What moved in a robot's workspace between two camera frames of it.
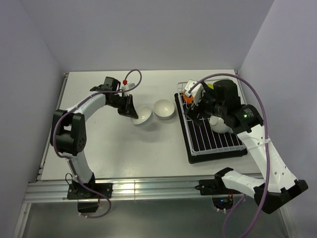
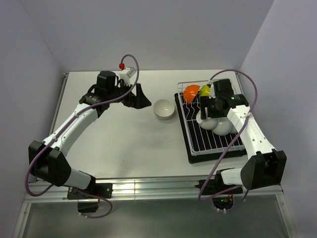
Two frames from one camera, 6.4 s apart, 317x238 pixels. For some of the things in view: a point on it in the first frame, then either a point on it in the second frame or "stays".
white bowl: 164,109 stays
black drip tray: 201,143 stays
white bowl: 143,109 to 209,123
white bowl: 218,125 stays
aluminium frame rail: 43,192 stays
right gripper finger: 195,113 to 205,101
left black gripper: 129,110 to 138,101
